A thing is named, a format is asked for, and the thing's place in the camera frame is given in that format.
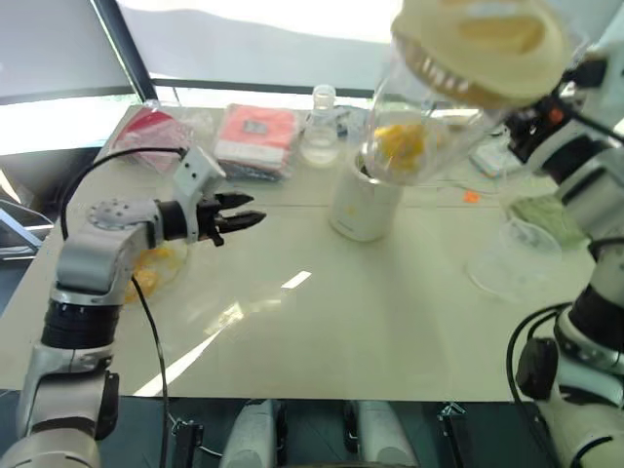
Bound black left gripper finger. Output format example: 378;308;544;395
216;192;256;212
216;210;268;236

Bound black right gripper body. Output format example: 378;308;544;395
505;92;571;150

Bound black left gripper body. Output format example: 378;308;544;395
195;192;230;248

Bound cream blender lid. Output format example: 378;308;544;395
391;0;575;110

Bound orange fruit segments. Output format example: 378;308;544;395
372;123;433;172

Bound clear blender jar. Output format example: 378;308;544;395
359;37;511;188

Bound white blender base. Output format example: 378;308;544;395
328;149;407;244

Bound dark folded cloth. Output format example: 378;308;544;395
221;158;290;185

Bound orange fruit segment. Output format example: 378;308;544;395
125;270;162;302
140;247;186;268

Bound white box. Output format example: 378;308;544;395
469;143;521;177

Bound yellow fruit in plastic bag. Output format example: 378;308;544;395
121;241;192;306

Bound green folded cloth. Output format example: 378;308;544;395
506;193;594;251

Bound glass conical flask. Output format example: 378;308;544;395
298;83;341;170

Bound red cloth in bag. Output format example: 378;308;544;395
107;105;195;173

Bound blue patterned packet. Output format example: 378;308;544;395
332;106;371;141

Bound grey metal stand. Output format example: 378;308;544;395
0;168;56;265

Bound grey rounded leg cover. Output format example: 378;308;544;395
344;399;421;468
221;399;290;468

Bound black clamp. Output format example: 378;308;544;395
170;417;207;458
436;402;470;441

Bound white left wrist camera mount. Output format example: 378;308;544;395
173;145;228;245

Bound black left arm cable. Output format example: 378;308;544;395
59;146;192;468

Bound black window frame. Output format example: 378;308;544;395
0;0;377;106

